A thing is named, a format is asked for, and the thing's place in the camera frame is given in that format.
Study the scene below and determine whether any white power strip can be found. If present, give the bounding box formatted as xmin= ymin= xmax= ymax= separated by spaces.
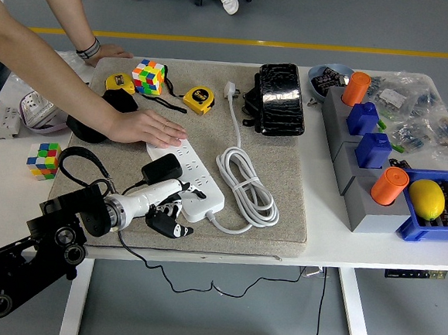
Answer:
xmin=140 ymin=135 xmax=230 ymax=226

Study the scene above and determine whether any black electronic parts pile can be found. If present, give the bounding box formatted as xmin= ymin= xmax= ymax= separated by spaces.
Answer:
xmin=310 ymin=65 xmax=351 ymax=99

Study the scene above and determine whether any clear bag of metal parts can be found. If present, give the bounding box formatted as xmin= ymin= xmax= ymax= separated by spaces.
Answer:
xmin=50 ymin=49 xmax=98 ymax=87

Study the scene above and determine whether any yellow tape measure 5m print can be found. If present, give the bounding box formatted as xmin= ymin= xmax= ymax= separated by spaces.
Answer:
xmin=181 ymin=85 xmax=217 ymax=117

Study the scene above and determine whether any striped wristband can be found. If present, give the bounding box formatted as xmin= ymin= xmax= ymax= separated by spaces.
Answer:
xmin=75 ymin=35 xmax=102 ymax=61

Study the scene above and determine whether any small colourful puzzle cube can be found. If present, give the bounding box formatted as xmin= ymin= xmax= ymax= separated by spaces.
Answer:
xmin=26 ymin=140 xmax=63 ymax=182

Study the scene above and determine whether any black hanging cable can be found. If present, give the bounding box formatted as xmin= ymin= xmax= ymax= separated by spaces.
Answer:
xmin=313 ymin=266 xmax=330 ymax=335

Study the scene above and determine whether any small yellow tape measure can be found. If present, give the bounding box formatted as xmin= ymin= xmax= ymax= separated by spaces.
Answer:
xmin=104 ymin=70 xmax=139 ymax=96

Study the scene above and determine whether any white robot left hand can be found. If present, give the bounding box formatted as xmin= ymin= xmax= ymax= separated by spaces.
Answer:
xmin=117 ymin=173 xmax=209 ymax=241

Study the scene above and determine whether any blue bowl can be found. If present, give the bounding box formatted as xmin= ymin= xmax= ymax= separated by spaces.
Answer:
xmin=306 ymin=61 xmax=357 ymax=105

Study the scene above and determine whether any white power strip cable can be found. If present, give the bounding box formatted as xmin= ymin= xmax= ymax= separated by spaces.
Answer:
xmin=202 ymin=79 xmax=290 ymax=238

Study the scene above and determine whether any blue plastic bin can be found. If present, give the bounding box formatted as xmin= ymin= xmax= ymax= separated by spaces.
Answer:
xmin=395 ymin=165 xmax=448 ymax=247

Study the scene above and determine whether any grey metal bracket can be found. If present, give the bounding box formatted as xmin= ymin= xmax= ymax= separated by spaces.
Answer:
xmin=300 ymin=265 xmax=330 ymax=280

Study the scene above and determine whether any grey socket block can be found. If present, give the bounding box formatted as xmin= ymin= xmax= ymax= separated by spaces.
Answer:
xmin=341 ymin=176 xmax=418 ymax=238
xmin=325 ymin=111 xmax=384 ymax=157
xmin=330 ymin=139 xmax=396 ymax=201
xmin=320 ymin=84 xmax=371 ymax=128

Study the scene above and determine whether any large colourful puzzle cube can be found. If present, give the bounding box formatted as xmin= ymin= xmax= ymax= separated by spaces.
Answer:
xmin=130 ymin=58 xmax=167 ymax=97

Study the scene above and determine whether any black table control panel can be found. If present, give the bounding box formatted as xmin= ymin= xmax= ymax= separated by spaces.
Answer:
xmin=384 ymin=266 xmax=448 ymax=282

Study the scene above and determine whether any white table leg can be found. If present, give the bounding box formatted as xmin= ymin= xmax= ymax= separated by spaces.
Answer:
xmin=333 ymin=267 xmax=377 ymax=335
xmin=58 ymin=256 xmax=96 ymax=335

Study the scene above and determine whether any glossy black case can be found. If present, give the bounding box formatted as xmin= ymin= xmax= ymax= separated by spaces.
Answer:
xmin=253 ymin=60 xmax=310 ymax=139

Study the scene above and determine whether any yellow lemon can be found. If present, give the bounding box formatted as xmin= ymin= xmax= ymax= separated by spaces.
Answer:
xmin=405 ymin=177 xmax=448 ymax=223

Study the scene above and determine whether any clear bag with white label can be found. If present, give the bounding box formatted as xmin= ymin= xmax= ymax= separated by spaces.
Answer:
xmin=367 ymin=70 xmax=446 ymax=123

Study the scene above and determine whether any blue block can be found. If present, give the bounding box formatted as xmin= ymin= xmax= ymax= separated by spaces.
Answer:
xmin=354 ymin=131 xmax=394 ymax=171
xmin=344 ymin=100 xmax=382 ymax=138

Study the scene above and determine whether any black wrist strap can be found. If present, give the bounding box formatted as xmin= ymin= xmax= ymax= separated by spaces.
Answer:
xmin=137 ymin=92 xmax=190 ymax=115
xmin=161 ymin=66 xmax=186 ymax=99

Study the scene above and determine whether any black cloth pouch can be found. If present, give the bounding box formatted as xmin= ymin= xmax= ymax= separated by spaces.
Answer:
xmin=65 ymin=85 xmax=141 ymax=146

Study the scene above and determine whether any grey-brown mat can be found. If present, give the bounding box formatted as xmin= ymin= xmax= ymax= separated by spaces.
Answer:
xmin=43 ymin=50 xmax=321 ymax=266

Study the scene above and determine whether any person's right hand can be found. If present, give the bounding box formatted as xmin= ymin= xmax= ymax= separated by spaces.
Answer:
xmin=107 ymin=106 xmax=190 ymax=151

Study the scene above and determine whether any clear bag of blue components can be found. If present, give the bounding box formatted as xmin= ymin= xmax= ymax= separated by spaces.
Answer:
xmin=388 ymin=110 xmax=443 ymax=158

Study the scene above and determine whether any black plug with cord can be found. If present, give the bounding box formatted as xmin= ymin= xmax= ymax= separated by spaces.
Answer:
xmin=112 ymin=149 xmax=320 ymax=304

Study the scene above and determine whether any orange cylinder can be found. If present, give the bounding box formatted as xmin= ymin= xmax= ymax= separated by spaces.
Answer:
xmin=368 ymin=166 xmax=410 ymax=209
xmin=340 ymin=70 xmax=373 ymax=108

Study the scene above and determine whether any large white socket panel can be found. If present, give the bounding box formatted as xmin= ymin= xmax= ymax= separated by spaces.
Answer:
xmin=19 ymin=91 xmax=66 ymax=128

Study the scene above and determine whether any person's left hand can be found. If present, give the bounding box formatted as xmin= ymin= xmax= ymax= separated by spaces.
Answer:
xmin=84 ymin=42 xmax=135 ymax=71

